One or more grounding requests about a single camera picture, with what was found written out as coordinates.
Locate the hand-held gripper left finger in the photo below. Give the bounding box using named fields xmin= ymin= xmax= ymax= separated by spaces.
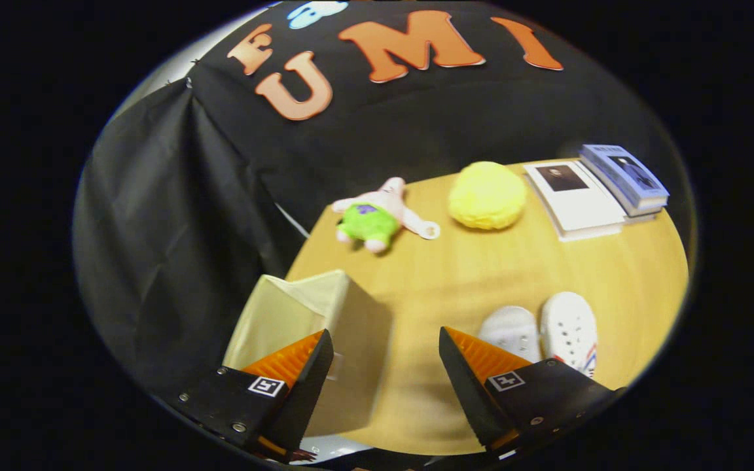
xmin=177 ymin=329 xmax=335 ymax=462

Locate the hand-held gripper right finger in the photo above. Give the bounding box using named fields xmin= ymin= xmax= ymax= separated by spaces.
xmin=439 ymin=326 xmax=626 ymax=457

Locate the white canvas shoe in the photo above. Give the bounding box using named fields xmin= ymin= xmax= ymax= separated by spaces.
xmin=541 ymin=292 xmax=598 ymax=380
xmin=478 ymin=305 xmax=541 ymax=364

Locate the beige fabric storage box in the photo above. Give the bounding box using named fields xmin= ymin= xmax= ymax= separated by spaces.
xmin=223 ymin=270 xmax=393 ymax=438

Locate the pink starfish plush toy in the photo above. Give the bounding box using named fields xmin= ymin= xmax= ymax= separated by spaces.
xmin=332 ymin=177 xmax=441 ymax=254

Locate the yellow fluffy plush toy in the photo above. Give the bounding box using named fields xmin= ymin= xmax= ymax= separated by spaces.
xmin=448 ymin=162 xmax=528 ymax=231

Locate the white book with portrait cover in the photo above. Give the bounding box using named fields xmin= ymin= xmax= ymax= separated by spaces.
xmin=523 ymin=160 xmax=628 ymax=243

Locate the blue book with figure cover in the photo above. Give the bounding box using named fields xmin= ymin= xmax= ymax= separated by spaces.
xmin=579 ymin=144 xmax=670 ymax=217

